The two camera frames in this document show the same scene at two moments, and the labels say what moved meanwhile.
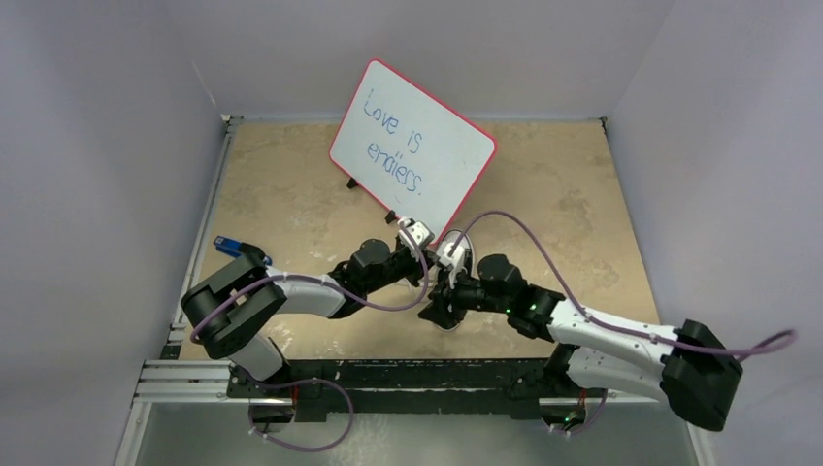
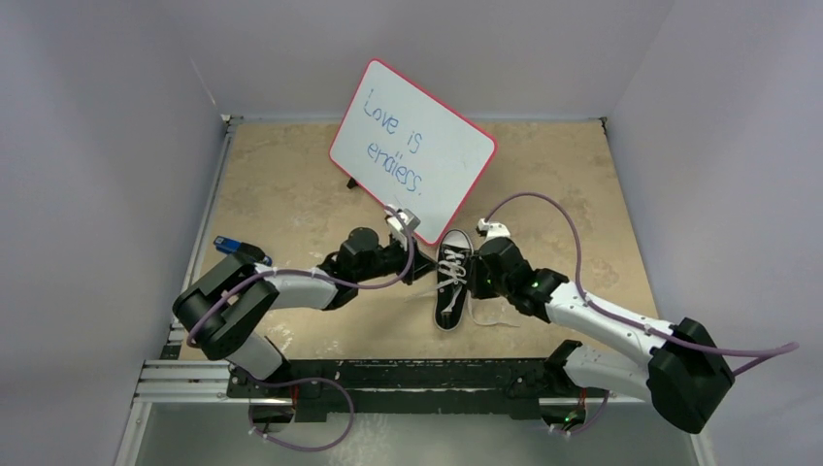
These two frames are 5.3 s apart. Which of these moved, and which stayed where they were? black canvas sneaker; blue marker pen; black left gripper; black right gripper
Moved: black right gripper
Stayed: black canvas sneaker; blue marker pen; black left gripper
